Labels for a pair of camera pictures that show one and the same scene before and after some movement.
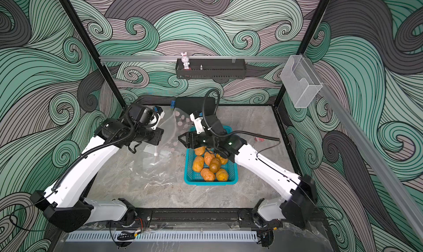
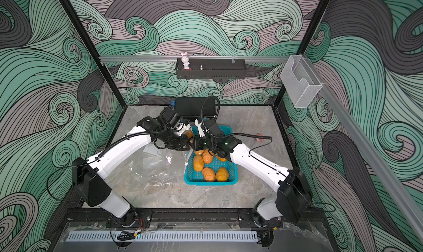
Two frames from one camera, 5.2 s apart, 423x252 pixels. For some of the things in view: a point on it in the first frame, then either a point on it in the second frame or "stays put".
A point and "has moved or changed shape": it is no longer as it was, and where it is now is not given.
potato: x=215 y=164 has moved or changed shape
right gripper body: x=200 y=140 stays put
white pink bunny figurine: x=185 y=59 stays put
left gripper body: x=152 y=136 -> x=175 y=142
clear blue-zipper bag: x=158 y=166 stays put
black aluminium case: x=192 y=104 stays put
